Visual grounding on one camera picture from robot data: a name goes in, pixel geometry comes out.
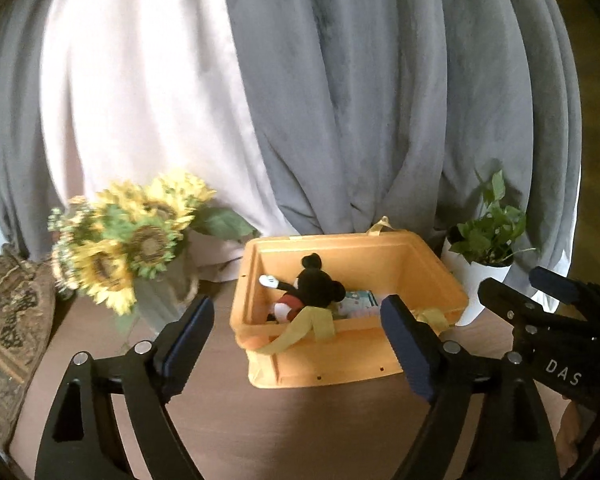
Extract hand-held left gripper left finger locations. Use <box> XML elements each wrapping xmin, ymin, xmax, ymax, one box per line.
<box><xmin>34</xmin><ymin>295</ymin><xmax>216</xmax><ymax>480</ymax></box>

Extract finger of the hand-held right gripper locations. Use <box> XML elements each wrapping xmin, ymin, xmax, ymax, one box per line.
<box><xmin>477</xmin><ymin>277</ymin><xmax>581</xmax><ymax>336</ymax></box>
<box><xmin>528</xmin><ymin>266</ymin><xmax>600</xmax><ymax>311</ymax></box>

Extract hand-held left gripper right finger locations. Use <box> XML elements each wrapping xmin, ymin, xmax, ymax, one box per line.
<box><xmin>380</xmin><ymin>295</ymin><xmax>561</xmax><ymax>480</ymax></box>

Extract blue tissue pack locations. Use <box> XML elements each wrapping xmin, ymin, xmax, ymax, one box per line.
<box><xmin>340</xmin><ymin>289</ymin><xmax>381</xmax><ymax>313</ymax></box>

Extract orange plastic crate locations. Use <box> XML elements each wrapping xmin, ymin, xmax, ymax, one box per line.
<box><xmin>229</xmin><ymin>216</ymin><xmax>470</xmax><ymax>391</ymax></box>

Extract black mouse plush toy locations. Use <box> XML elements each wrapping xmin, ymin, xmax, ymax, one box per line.
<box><xmin>257</xmin><ymin>254</ymin><xmax>348</xmax><ymax>323</ymax></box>

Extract white plant pot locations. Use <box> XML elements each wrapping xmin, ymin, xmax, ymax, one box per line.
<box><xmin>440</xmin><ymin>237</ymin><xmax>513</xmax><ymax>328</ymax></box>

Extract grey-green ribbed vase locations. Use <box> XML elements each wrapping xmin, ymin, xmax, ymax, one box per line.
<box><xmin>132</xmin><ymin>240</ymin><xmax>203</xmax><ymax>336</ymax></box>

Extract green leafy houseplant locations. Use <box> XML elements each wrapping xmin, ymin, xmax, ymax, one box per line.
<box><xmin>447</xmin><ymin>169</ymin><xmax>536</xmax><ymax>266</ymax></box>

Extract white sheer curtain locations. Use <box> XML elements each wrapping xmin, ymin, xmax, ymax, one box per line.
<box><xmin>566</xmin><ymin>157</ymin><xmax>583</xmax><ymax>286</ymax></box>

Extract artificial sunflower bouquet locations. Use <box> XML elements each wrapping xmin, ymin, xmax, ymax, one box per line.
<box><xmin>47</xmin><ymin>170</ymin><xmax>261</xmax><ymax>318</ymax></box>

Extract brown patterned cushion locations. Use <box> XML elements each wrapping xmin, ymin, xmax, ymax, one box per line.
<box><xmin>0</xmin><ymin>242</ymin><xmax>58</xmax><ymax>453</ymax></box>

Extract pale pink curtain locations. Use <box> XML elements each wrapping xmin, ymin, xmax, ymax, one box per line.
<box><xmin>40</xmin><ymin>0</ymin><xmax>301</xmax><ymax>286</ymax></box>

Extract grey curtain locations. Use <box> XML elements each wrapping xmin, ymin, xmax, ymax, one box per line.
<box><xmin>0</xmin><ymin>0</ymin><xmax>583</xmax><ymax>326</ymax></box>

